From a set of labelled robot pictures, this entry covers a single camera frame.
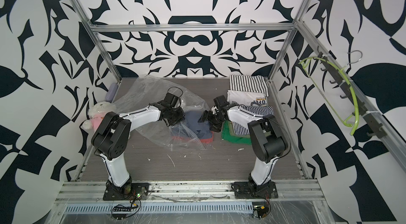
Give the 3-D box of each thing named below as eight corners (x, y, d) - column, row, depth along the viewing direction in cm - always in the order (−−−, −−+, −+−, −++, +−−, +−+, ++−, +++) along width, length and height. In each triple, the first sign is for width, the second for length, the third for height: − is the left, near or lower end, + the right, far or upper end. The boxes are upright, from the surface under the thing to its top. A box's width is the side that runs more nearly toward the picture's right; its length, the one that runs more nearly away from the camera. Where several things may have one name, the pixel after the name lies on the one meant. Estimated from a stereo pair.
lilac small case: (105, 102, 111) (103, 100, 109) (112, 85, 121) (110, 82, 119) (113, 102, 111) (111, 99, 109) (118, 84, 122) (117, 82, 119)
